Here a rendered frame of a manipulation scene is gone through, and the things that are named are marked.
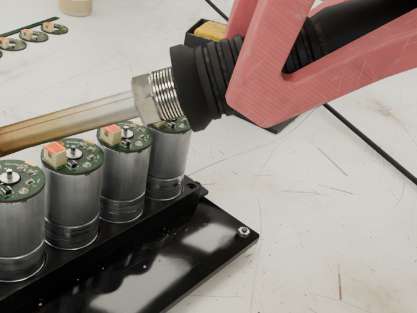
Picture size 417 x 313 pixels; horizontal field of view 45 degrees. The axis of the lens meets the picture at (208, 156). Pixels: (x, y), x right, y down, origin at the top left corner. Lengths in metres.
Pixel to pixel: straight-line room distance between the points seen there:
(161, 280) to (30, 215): 0.07
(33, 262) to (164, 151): 0.08
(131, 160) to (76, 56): 0.24
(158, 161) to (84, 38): 0.27
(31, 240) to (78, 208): 0.02
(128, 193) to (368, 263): 0.14
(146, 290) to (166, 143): 0.07
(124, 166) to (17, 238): 0.05
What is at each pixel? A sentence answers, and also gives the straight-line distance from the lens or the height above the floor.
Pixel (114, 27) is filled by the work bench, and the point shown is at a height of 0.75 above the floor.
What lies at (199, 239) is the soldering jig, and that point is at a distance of 0.25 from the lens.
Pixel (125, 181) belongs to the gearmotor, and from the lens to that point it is 0.23.
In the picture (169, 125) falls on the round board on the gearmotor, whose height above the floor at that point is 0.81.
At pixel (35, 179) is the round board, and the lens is 0.20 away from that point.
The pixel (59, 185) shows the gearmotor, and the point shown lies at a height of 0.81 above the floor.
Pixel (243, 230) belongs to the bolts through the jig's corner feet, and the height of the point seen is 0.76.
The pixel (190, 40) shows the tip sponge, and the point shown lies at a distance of 0.50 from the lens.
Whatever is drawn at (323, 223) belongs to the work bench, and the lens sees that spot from 0.31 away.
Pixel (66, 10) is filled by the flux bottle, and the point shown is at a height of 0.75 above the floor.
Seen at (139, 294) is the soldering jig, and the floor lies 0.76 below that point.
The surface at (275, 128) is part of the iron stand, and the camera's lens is 0.38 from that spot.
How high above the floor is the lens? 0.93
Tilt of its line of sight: 33 degrees down
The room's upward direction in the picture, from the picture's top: 12 degrees clockwise
